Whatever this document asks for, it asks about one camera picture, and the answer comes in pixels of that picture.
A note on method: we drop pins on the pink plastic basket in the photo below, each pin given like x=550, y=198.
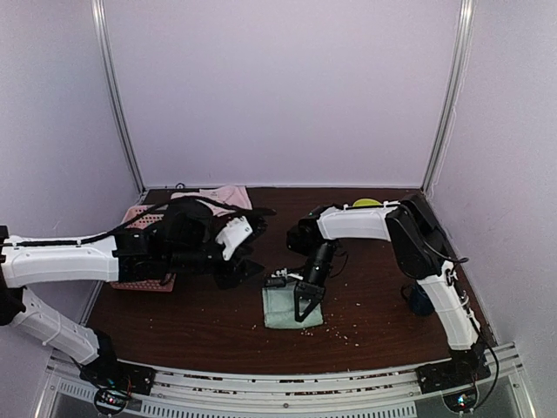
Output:
x=134, y=245

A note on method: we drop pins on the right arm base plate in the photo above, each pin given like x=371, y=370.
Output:
x=441, y=376

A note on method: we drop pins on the pink towel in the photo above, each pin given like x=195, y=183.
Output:
x=230, y=195

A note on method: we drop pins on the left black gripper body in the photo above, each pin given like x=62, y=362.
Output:
x=232, y=275

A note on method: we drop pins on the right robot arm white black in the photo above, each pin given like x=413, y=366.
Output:
x=420, y=249

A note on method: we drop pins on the aluminium frame post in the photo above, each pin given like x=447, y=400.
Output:
x=116, y=102
x=454, y=82

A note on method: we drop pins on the left aluminium frame post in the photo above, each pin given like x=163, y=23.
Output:
x=116, y=102

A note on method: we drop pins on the dark blue mug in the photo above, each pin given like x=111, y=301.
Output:
x=417, y=300

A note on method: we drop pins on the right round circuit board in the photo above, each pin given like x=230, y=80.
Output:
x=461, y=401

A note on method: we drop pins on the right aluminium frame post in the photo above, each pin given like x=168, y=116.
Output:
x=454, y=82

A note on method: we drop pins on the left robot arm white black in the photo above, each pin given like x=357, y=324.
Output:
x=187, y=235

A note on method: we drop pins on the green towel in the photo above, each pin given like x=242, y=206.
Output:
x=279, y=310

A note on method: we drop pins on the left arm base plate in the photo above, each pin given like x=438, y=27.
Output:
x=126, y=378

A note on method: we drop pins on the front aluminium rail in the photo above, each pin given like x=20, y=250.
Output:
x=385, y=392

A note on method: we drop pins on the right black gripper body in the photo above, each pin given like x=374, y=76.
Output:
x=311, y=288

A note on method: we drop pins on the round circuit board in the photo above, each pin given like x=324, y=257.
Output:
x=110, y=402
x=461, y=401

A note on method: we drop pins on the left round circuit board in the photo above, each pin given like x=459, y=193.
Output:
x=110, y=402

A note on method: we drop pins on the yellow-green bowl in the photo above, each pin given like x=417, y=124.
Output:
x=365, y=202

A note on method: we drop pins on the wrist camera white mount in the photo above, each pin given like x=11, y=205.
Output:
x=282, y=277
x=232, y=235

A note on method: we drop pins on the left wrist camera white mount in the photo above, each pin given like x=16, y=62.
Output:
x=232, y=235

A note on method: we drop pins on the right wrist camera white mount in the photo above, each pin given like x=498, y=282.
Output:
x=282, y=277

